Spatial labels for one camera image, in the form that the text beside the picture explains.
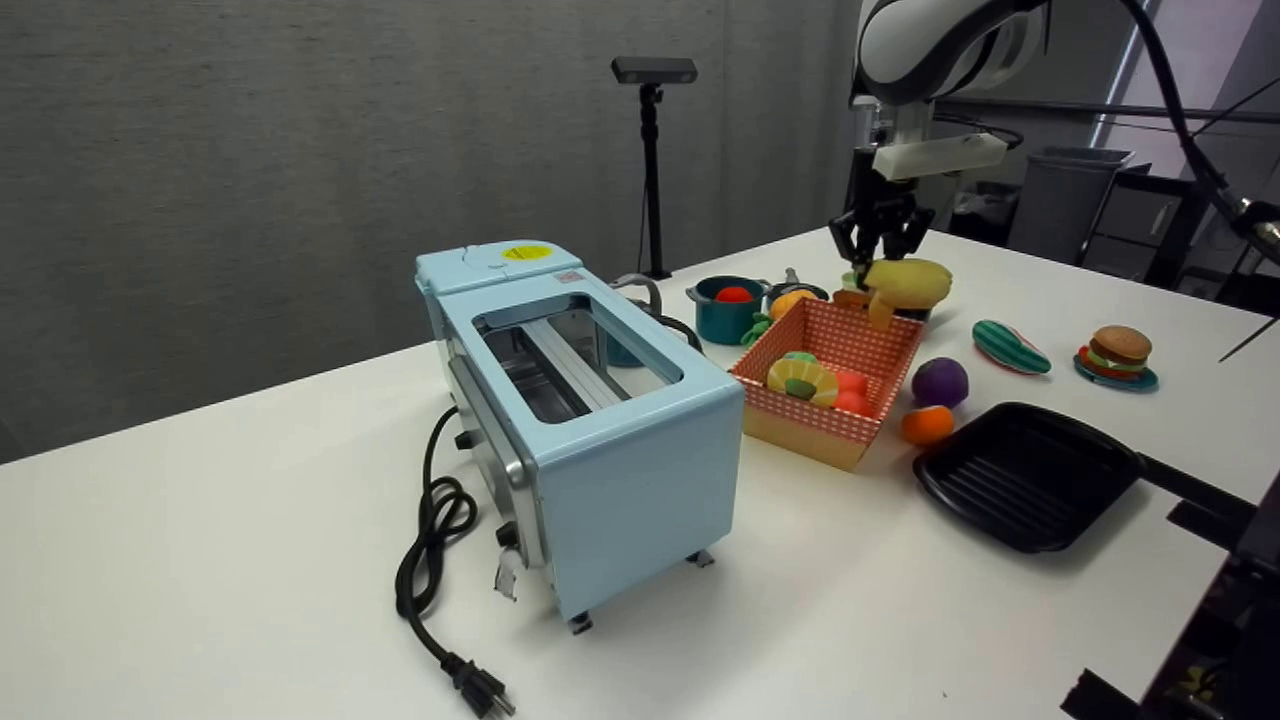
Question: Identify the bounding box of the orange plush ball white patch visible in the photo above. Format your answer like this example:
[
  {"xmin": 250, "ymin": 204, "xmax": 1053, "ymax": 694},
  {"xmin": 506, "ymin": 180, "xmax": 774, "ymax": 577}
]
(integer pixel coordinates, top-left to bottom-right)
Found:
[{"xmin": 900, "ymin": 401, "xmax": 958, "ymax": 446}]

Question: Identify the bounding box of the black ribbed grill tray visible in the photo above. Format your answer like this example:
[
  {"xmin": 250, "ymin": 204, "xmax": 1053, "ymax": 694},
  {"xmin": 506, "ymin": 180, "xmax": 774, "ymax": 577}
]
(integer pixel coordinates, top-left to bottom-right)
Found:
[{"xmin": 913, "ymin": 401, "xmax": 1147, "ymax": 556}]

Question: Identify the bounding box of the red plush fruit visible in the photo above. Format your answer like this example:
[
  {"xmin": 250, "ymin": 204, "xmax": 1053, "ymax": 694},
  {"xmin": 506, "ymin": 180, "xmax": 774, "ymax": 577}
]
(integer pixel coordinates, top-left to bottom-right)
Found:
[{"xmin": 832, "ymin": 368, "xmax": 879, "ymax": 418}]

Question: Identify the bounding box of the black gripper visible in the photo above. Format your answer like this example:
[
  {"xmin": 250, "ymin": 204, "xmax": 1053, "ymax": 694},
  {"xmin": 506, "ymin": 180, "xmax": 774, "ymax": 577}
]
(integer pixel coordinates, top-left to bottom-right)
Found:
[{"xmin": 826, "ymin": 154, "xmax": 934, "ymax": 276}]

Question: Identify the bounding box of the red checkered cardboard box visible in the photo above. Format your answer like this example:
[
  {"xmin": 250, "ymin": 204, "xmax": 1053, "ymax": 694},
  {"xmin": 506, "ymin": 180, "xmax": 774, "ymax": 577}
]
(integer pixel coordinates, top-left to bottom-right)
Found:
[{"xmin": 728, "ymin": 292, "xmax": 930, "ymax": 472}]

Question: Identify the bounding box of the toy burger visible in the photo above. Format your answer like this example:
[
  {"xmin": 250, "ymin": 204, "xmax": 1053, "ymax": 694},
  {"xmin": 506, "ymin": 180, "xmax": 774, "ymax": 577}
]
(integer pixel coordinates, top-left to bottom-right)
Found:
[{"xmin": 1075, "ymin": 325, "xmax": 1157, "ymax": 385}]

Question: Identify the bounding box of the black toaster power cable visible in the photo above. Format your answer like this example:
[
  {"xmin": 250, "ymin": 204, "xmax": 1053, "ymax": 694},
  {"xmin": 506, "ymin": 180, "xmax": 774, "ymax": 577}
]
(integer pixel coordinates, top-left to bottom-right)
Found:
[{"xmin": 392, "ymin": 405, "xmax": 520, "ymax": 720}]

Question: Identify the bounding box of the orange toy food piece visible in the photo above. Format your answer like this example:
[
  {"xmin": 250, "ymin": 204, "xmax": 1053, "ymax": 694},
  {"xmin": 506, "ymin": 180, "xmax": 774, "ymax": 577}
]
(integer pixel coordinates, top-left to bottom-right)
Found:
[{"xmin": 769, "ymin": 282, "xmax": 818, "ymax": 325}]

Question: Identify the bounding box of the watermelon slice plushy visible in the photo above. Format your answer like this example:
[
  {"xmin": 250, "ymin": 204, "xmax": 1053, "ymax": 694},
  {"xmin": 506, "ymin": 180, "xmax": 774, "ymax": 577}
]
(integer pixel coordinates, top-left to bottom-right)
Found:
[{"xmin": 967, "ymin": 315, "xmax": 1056, "ymax": 379}]

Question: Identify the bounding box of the teal toy plate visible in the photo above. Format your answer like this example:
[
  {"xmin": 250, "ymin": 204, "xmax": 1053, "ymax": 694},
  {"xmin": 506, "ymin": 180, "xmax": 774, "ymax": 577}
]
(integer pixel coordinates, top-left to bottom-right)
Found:
[{"xmin": 1073, "ymin": 353, "xmax": 1164, "ymax": 396}]

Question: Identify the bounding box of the black stand with pole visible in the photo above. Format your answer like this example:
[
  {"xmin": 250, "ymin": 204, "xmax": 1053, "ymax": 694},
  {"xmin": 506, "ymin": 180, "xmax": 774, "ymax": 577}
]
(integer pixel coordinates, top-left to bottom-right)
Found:
[{"xmin": 609, "ymin": 50, "xmax": 699, "ymax": 282}]

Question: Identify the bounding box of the green pear plushy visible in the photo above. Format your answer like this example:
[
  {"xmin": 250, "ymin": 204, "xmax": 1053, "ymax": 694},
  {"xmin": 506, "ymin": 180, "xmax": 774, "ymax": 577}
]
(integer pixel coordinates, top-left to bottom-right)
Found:
[{"xmin": 765, "ymin": 348, "xmax": 844, "ymax": 409}]

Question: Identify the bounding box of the light blue toaster oven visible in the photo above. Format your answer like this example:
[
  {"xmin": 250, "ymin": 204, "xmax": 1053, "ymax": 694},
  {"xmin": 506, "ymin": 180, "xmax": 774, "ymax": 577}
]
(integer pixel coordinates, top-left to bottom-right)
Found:
[{"xmin": 410, "ymin": 234, "xmax": 748, "ymax": 637}]

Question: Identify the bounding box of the purple plush fruit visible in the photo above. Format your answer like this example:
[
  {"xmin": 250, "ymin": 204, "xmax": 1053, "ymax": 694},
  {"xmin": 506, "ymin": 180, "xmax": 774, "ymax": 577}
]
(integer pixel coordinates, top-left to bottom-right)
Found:
[{"xmin": 907, "ymin": 357, "xmax": 973, "ymax": 412}]

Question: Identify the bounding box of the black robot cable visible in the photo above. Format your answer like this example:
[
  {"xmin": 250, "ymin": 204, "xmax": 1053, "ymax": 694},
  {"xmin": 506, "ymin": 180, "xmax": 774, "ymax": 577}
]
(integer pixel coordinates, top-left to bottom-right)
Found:
[{"xmin": 1116, "ymin": 0, "xmax": 1280, "ymax": 271}]

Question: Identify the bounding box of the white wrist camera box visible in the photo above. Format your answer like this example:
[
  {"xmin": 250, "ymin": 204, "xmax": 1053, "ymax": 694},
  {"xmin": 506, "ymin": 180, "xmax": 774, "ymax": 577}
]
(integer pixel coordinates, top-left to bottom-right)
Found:
[{"xmin": 871, "ymin": 122, "xmax": 1013, "ymax": 182}]

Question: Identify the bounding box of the dark blue toy pan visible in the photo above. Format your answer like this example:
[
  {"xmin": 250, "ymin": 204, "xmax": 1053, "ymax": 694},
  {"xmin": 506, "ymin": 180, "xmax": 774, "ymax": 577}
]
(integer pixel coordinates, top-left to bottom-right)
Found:
[{"xmin": 769, "ymin": 266, "xmax": 832, "ymax": 300}]

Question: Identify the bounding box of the teal toy pot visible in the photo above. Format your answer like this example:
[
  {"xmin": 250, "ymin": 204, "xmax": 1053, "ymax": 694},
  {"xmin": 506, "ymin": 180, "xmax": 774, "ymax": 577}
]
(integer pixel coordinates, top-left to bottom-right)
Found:
[{"xmin": 685, "ymin": 271, "xmax": 774, "ymax": 353}]

